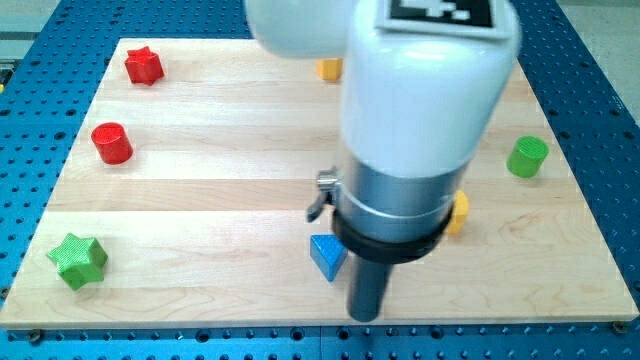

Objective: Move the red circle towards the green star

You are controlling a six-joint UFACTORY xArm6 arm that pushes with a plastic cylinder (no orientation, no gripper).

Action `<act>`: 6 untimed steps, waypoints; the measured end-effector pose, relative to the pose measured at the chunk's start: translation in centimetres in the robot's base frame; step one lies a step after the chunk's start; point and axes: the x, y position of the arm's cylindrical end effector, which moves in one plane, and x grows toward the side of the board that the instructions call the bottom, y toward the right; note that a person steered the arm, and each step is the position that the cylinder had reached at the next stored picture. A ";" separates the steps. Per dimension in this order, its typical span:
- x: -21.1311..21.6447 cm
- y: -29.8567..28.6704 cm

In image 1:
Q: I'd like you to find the blue triangle block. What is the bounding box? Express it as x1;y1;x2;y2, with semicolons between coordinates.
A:
310;234;348;282

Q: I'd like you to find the green star block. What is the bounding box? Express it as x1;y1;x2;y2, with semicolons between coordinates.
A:
47;233;108;291

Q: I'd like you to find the red cylinder block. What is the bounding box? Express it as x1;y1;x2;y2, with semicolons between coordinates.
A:
91;122;133;165

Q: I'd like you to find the light wooden board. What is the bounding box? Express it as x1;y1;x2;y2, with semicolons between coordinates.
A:
1;39;638;330

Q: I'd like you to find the yellow block behind arm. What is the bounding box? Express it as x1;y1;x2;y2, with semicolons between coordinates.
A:
445;190;470;234

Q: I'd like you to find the yellow block at top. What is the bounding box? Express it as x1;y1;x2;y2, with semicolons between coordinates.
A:
316;58;343;82

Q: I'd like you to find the green cylinder block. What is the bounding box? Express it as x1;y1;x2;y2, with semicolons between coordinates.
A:
506;136;549;178

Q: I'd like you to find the red star block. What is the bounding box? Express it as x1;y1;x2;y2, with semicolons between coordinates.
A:
125;46;164;86

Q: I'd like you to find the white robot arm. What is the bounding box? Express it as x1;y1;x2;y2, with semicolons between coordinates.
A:
245;0;521;178

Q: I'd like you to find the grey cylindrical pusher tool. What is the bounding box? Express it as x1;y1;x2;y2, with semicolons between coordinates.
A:
306;153;466;322

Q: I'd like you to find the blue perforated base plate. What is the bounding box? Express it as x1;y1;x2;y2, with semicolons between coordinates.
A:
1;1;639;359

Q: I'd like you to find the black and white marker tag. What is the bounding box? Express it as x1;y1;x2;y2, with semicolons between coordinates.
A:
375;0;517;40

